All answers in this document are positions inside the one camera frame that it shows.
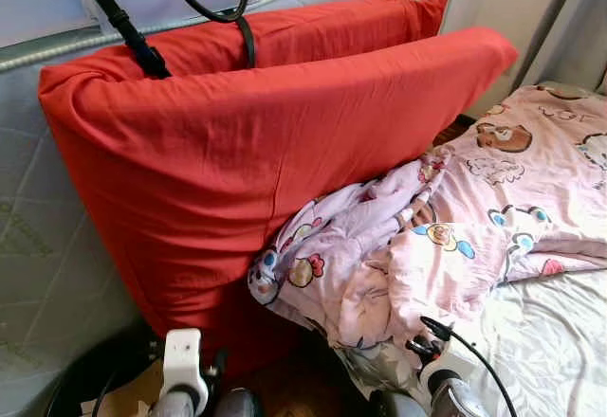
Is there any large red cushion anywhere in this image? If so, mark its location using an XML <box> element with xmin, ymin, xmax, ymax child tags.
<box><xmin>38</xmin><ymin>27</ymin><xmax>519</xmax><ymax>372</ymax></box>

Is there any black round basket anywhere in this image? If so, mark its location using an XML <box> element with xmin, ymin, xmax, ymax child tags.
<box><xmin>46</xmin><ymin>339</ymin><xmax>164</xmax><ymax>417</ymax></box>

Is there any silver robot left leg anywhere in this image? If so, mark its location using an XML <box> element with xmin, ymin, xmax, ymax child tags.
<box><xmin>213</xmin><ymin>389</ymin><xmax>263</xmax><ymax>417</ymax></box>

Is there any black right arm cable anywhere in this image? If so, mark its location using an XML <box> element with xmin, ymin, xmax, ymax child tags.
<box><xmin>419</xmin><ymin>317</ymin><xmax>519</xmax><ymax>417</ymax></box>

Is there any brown cardboard piece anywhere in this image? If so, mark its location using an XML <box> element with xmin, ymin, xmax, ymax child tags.
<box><xmin>93</xmin><ymin>386</ymin><xmax>164</xmax><ymax>417</ymax></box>

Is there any bed with grey floral sheet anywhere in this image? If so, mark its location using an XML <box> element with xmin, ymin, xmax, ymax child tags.
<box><xmin>332</xmin><ymin>81</ymin><xmax>607</xmax><ymax>417</ymax></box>

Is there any pink cartoon print blanket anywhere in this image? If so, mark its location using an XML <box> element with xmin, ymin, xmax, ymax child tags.
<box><xmin>248</xmin><ymin>83</ymin><xmax>607</xmax><ymax>350</ymax></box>

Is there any thin red cushion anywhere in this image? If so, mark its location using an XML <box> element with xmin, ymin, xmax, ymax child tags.
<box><xmin>90</xmin><ymin>0</ymin><xmax>451</xmax><ymax>73</ymax></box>

